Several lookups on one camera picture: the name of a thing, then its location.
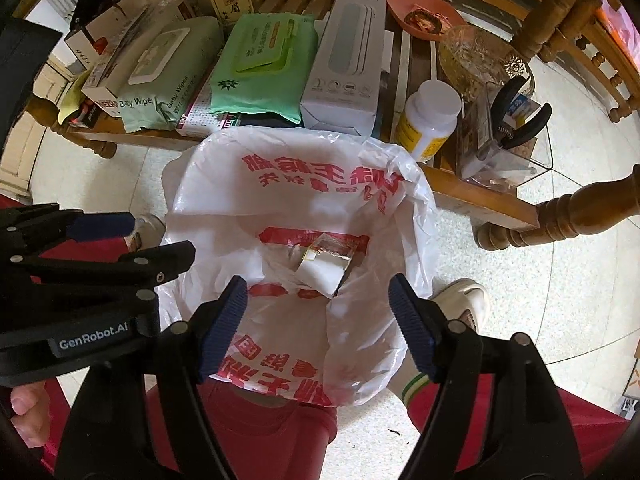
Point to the white slipper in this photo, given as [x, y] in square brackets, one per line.
[147, 230]
[467, 300]

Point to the white plastic bag red print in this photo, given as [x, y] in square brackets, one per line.
[300, 160]

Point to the long white carton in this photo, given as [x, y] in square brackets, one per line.
[345, 50]

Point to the pale green baby wipes pack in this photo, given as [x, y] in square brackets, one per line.
[165, 70]

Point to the bright green wipes pack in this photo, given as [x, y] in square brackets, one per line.
[260, 60]

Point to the person's left hand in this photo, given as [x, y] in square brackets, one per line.
[29, 412]

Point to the person's red trousers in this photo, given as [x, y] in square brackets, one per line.
[280, 440]

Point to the clear wrapper with red print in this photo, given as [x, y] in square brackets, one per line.
[332, 246]

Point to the wooden coffee table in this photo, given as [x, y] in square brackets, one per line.
[480, 200]

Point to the pink cloth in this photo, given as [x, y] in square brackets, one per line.
[622, 25]

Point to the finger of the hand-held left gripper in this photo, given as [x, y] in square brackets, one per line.
[150, 261]
[102, 226]

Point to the glass bowl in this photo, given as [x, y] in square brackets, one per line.
[470, 55]

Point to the printed booklet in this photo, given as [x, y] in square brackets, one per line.
[200, 110]

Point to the crumpled white tissue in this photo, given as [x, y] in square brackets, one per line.
[280, 267]

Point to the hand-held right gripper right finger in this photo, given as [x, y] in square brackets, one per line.
[410, 332]

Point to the white sock green stripes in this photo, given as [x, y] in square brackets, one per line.
[412, 385]

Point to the flat white box red label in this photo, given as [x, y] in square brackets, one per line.
[125, 45]

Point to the pink plate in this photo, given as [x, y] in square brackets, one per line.
[405, 10]

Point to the clear acrylic box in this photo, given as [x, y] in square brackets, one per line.
[480, 145]

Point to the turned wooden furniture leg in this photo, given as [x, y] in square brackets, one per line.
[575, 210]

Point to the black and white box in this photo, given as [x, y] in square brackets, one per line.
[95, 15]

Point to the white crumpled paper box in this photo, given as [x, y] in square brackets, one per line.
[320, 272]

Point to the wooden chair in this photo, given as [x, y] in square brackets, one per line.
[565, 5]

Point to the black pliers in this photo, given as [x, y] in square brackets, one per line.
[525, 125]

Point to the white pill bottle yellow label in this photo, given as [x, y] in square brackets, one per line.
[427, 120]

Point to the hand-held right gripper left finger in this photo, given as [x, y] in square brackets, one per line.
[227, 332]

